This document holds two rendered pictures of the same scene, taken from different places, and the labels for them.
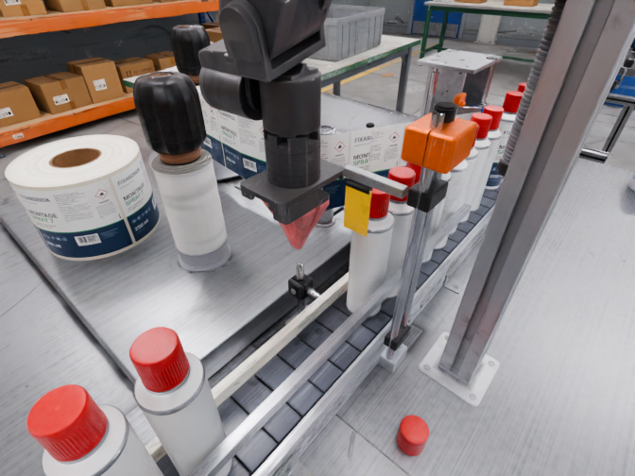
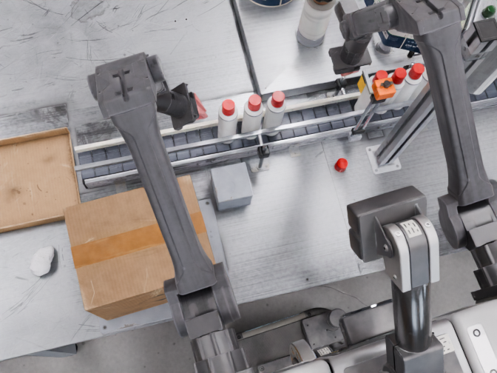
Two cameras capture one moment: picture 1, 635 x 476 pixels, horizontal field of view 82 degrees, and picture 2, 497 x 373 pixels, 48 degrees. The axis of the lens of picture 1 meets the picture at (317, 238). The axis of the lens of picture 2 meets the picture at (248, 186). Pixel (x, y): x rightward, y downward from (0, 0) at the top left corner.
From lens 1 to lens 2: 1.18 m
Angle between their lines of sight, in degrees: 36
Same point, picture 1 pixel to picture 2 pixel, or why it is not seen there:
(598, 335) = not seen: hidden behind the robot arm
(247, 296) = (316, 72)
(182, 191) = (313, 15)
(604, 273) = not seen: outside the picture
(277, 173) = (342, 55)
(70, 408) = (257, 101)
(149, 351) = (276, 97)
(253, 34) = (345, 34)
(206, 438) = (276, 122)
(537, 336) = (430, 171)
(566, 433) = not seen: hidden behind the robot
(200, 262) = (305, 41)
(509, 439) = (374, 189)
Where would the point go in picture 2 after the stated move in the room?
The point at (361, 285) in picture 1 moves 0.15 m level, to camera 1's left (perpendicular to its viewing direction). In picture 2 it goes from (361, 103) to (317, 74)
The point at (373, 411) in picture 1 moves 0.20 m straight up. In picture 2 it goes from (335, 149) to (350, 122)
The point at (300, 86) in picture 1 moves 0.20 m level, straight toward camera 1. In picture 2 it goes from (358, 44) to (316, 105)
